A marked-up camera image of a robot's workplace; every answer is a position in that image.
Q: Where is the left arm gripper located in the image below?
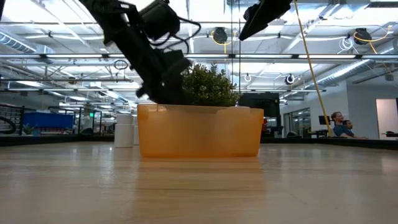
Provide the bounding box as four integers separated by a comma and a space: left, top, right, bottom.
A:
108, 21, 192, 105

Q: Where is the white pill bottle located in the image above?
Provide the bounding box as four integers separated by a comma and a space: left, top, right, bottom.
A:
113, 114, 135, 149

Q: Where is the orange plastic basket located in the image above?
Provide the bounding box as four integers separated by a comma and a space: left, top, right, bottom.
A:
137, 103, 264, 158

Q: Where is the artificial green plant black pot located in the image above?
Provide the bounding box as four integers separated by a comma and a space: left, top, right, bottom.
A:
182, 63, 240, 108

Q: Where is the person seated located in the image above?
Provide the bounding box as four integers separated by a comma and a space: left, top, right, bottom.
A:
330, 111, 355, 139
341, 119, 368, 140

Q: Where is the yellow hanging cable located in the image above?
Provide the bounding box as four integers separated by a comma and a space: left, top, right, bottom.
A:
293, 0, 333, 138

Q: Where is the left wrist camera unit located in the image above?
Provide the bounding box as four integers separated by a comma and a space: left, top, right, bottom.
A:
139, 0, 181, 41

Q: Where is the silver ceiling air duct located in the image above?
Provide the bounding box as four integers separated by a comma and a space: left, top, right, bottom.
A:
304, 58, 376, 88

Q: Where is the black hose loop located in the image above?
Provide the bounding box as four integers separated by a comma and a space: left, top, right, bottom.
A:
0, 115, 17, 135

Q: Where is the black table edge rail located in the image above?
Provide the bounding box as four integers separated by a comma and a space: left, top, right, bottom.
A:
0, 134, 398, 151

